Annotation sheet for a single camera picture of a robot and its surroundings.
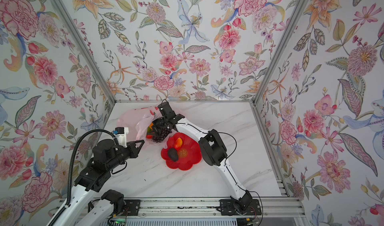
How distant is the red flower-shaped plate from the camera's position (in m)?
0.87

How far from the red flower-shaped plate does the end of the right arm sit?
172 mm

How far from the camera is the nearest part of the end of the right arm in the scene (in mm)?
739
